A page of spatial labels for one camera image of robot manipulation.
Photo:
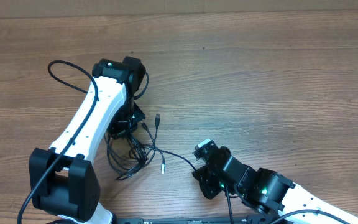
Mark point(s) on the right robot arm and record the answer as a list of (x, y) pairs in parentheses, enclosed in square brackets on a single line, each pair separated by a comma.
[(277, 198)]

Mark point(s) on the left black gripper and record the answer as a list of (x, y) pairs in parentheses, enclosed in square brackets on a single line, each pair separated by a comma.
[(117, 130)]

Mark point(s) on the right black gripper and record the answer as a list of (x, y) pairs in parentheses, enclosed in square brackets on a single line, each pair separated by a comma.
[(206, 181)]

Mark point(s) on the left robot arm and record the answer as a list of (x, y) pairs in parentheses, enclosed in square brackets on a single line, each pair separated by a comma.
[(62, 178)]

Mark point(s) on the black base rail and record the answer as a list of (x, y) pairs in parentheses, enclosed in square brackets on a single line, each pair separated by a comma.
[(249, 219)]

